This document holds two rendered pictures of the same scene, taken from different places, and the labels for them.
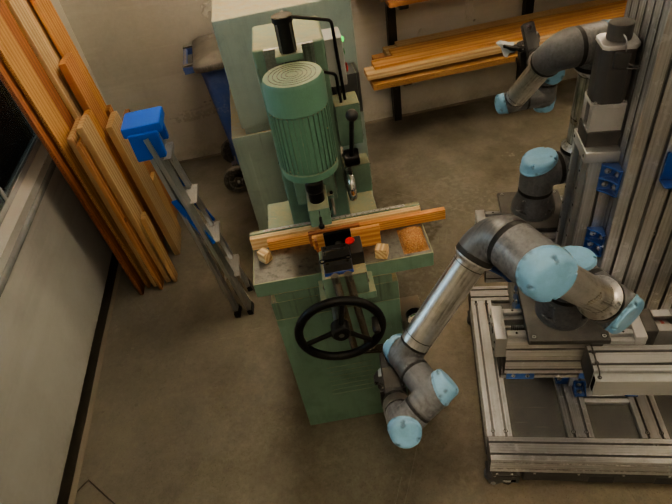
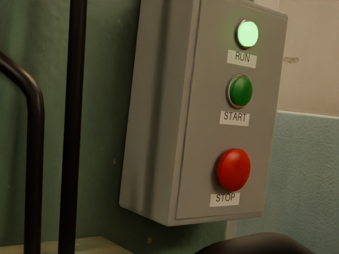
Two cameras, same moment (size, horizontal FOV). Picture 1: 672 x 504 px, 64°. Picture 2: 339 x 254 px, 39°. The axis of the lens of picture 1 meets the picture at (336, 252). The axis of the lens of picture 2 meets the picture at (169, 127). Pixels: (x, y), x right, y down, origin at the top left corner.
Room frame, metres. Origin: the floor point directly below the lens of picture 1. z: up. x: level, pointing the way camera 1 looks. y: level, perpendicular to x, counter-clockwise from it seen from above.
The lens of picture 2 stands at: (1.49, -0.37, 1.40)
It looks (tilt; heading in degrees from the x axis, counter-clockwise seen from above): 3 degrees down; 50
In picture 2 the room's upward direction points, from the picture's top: 7 degrees clockwise
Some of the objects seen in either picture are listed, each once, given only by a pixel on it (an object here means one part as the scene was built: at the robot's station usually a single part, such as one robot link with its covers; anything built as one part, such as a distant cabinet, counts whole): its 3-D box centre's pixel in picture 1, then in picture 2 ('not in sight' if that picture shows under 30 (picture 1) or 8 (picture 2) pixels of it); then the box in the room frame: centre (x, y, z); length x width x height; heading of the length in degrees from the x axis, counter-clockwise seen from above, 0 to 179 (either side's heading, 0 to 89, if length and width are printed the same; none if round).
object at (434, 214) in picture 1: (356, 228); not in sight; (1.43, -0.08, 0.92); 0.62 x 0.02 x 0.04; 90
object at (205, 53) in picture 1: (250, 109); not in sight; (3.41, 0.39, 0.48); 0.64 x 0.54 x 0.97; 95
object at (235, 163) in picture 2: not in sight; (234, 169); (1.75, -0.15, 1.36); 0.03 x 0.01 x 0.03; 0
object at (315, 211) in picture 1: (319, 206); not in sight; (1.45, 0.03, 1.03); 0.14 x 0.07 x 0.09; 0
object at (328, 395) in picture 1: (340, 315); not in sight; (1.55, 0.03, 0.36); 0.58 x 0.45 x 0.71; 0
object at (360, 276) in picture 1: (343, 271); not in sight; (1.24, -0.01, 0.92); 0.15 x 0.13 x 0.09; 90
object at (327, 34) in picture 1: (334, 57); (205, 108); (1.75, -0.11, 1.40); 0.10 x 0.06 x 0.16; 0
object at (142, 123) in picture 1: (197, 222); not in sight; (2.11, 0.63, 0.58); 0.27 x 0.25 x 1.16; 93
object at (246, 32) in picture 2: not in sight; (248, 34); (1.75, -0.15, 1.46); 0.02 x 0.01 x 0.02; 0
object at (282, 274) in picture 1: (342, 263); not in sight; (1.32, -0.01, 0.87); 0.61 x 0.30 x 0.06; 90
